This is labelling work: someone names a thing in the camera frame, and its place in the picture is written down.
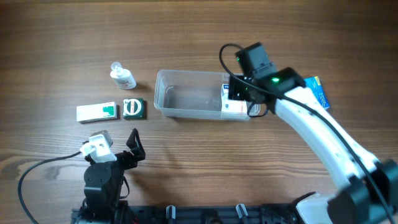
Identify white Hansaplast plaster box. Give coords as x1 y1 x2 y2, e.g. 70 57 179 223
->
221 84 248 114

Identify white green medicine box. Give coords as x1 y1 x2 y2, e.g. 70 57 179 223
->
76 102 118 123

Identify clear plastic container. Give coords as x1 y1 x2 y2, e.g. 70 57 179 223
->
154 70 261 120

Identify blue medicine box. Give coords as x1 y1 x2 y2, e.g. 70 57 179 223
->
304 76 330 110

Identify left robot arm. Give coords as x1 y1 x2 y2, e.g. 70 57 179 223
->
71 128 146 223

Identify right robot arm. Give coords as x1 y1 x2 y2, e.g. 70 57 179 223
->
228 42 397 224

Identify green round-logo box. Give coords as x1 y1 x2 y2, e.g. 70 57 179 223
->
123 98 146 119

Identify white hand sanitizer bottle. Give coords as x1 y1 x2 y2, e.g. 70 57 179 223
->
110 62 137 90

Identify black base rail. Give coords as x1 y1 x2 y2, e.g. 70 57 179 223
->
71 203 300 224

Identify black right camera cable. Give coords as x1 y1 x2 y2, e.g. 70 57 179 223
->
218 42 396 224

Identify black camera cable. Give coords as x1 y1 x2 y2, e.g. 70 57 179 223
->
218 42 396 224
17 151 82 224

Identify black left camera cable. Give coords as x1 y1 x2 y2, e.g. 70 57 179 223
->
17 151 82 224

